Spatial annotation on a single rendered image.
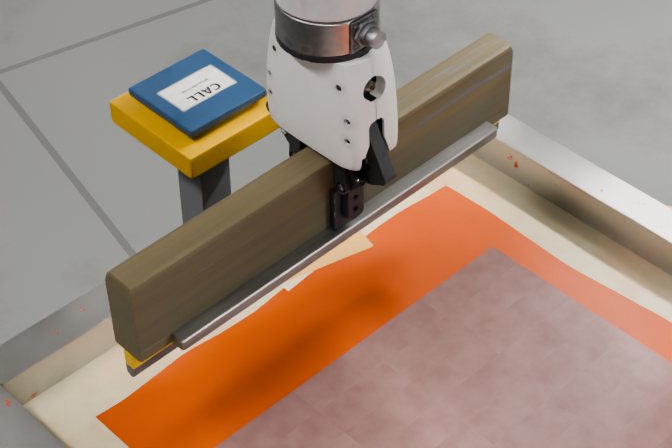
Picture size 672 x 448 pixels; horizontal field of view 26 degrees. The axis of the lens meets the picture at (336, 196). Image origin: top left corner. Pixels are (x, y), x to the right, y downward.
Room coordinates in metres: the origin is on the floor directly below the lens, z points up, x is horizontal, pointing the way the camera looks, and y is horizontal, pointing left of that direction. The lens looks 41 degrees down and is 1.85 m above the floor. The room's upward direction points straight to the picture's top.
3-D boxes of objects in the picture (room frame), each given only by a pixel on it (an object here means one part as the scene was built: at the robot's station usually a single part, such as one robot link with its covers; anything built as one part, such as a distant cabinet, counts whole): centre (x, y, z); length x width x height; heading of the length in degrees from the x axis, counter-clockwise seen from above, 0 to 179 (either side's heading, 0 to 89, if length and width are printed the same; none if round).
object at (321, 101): (0.86, 0.01, 1.21); 0.10 x 0.08 x 0.11; 44
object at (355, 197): (0.84, -0.02, 1.12); 0.03 x 0.03 x 0.07; 44
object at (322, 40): (0.86, 0.00, 1.27); 0.09 x 0.07 x 0.03; 44
